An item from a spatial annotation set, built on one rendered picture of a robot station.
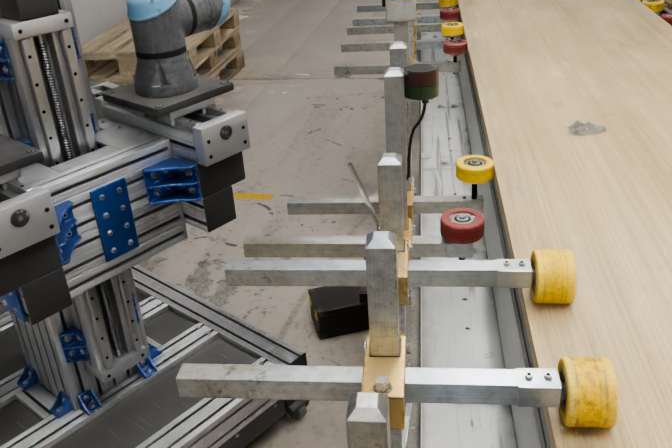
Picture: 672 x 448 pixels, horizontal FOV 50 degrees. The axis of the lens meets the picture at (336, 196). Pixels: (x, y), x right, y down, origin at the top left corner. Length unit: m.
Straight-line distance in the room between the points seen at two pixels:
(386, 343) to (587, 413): 0.24
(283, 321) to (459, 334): 1.22
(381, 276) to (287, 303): 1.91
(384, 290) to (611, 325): 0.39
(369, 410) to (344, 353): 1.84
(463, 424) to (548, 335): 0.32
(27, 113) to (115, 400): 0.84
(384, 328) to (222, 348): 1.37
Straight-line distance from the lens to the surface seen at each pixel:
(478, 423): 1.34
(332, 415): 2.26
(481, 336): 1.52
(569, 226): 1.35
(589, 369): 0.90
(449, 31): 2.73
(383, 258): 0.83
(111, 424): 2.07
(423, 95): 1.26
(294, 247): 1.38
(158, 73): 1.72
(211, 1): 1.80
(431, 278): 1.10
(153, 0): 1.69
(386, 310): 0.87
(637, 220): 1.40
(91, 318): 1.91
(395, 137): 1.30
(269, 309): 2.72
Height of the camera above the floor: 1.54
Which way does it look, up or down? 26 degrees down
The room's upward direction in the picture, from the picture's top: 4 degrees counter-clockwise
